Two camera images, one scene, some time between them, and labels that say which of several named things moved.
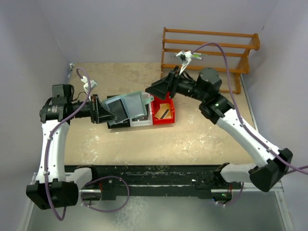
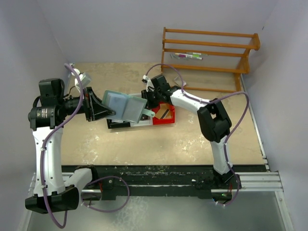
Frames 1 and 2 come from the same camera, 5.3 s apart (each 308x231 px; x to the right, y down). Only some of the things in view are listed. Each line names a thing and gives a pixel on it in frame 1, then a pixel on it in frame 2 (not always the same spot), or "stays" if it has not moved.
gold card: [164, 112] stays
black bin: [125, 123] stays
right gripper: [173, 84] to [149, 96]
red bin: [155, 106] stays
